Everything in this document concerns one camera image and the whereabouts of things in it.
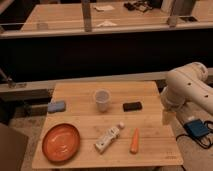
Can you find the orange pepper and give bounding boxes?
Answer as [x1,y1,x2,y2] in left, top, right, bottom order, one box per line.
[130,128,139,154]

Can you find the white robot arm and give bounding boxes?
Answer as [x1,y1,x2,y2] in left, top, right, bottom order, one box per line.
[160,62,213,125]

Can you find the white ceramic cup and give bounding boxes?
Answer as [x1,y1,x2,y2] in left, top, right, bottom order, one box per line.
[93,89,110,112]

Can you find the black rectangular block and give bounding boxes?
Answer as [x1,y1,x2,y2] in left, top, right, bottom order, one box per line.
[123,102,142,112]

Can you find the white tube bottle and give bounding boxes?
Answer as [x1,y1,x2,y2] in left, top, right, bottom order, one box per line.
[94,122,125,154]

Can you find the wooden cutting board table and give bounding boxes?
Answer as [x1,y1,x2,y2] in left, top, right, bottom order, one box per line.
[42,81,183,169]

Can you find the orange plate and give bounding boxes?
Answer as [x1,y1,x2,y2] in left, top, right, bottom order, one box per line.
[42,123,80,163]

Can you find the white crumpled paper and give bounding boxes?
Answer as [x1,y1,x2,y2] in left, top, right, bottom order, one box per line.
[97,20,117,27]

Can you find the dark tools on far table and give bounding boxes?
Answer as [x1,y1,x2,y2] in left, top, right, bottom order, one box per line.
[123,0,153,13]

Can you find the blue sponge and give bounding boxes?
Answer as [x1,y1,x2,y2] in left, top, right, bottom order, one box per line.
[47,101,66,113]

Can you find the white paper on far table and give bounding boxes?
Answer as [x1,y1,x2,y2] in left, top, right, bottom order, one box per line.
[94,5,115,12]

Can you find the blue box with cables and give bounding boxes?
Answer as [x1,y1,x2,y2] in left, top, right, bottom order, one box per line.
[176,119,213,149]

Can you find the metal post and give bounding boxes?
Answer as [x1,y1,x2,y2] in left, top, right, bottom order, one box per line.
[81,0,92,32]

